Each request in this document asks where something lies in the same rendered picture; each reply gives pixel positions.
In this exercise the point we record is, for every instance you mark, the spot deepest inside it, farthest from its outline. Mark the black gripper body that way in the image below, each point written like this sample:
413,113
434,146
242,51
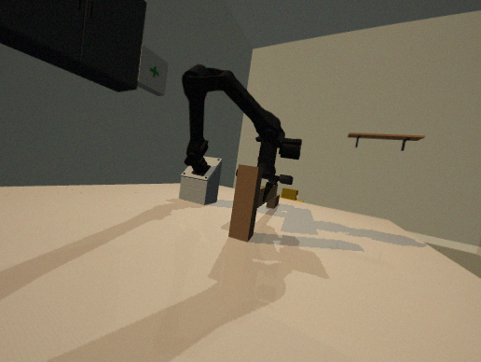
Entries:
267,162

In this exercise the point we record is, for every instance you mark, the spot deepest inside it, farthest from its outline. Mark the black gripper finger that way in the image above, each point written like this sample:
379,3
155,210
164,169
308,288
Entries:
267,189

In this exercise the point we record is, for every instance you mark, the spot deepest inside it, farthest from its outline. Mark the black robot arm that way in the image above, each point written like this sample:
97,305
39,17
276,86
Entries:
199,80

